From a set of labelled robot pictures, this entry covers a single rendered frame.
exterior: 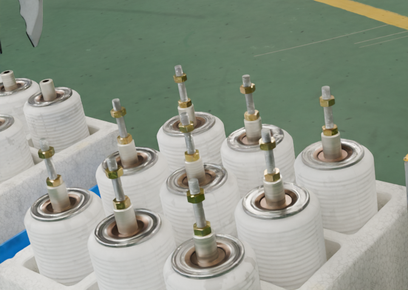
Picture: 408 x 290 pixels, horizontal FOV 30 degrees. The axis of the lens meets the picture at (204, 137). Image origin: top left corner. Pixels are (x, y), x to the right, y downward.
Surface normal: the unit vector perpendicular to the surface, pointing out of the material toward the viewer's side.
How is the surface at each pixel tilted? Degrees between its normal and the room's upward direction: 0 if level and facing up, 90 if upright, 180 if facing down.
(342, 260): 0
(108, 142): 90
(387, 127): 0
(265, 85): 0
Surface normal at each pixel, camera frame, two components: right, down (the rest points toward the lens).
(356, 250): -0.17, -0.89
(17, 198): 0.72, 0.18
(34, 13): 0.13, 0.40
